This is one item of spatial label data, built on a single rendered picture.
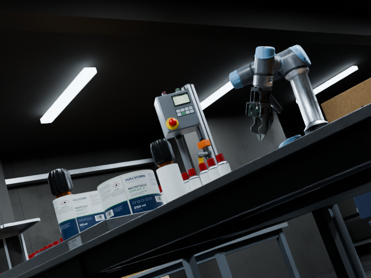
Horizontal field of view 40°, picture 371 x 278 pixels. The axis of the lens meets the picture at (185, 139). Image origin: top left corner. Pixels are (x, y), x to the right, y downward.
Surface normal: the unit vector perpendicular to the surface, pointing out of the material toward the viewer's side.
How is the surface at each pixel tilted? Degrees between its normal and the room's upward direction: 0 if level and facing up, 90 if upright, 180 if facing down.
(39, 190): 90
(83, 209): 90
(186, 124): 90
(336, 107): 90
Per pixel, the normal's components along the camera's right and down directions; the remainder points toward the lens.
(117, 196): -0.31, -0.14
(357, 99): -0.70, 0.05
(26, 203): 0.56, -0.38
